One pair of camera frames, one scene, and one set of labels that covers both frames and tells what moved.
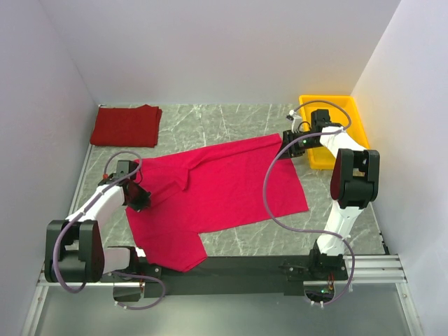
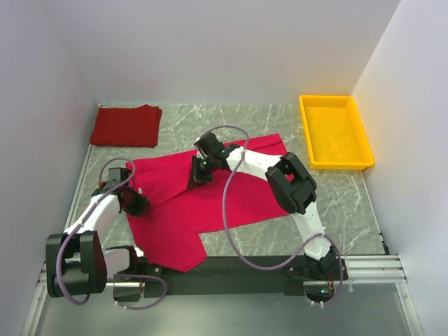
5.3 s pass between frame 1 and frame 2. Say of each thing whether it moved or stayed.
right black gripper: moved
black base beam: stayed
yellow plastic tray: stayed
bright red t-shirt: stayed
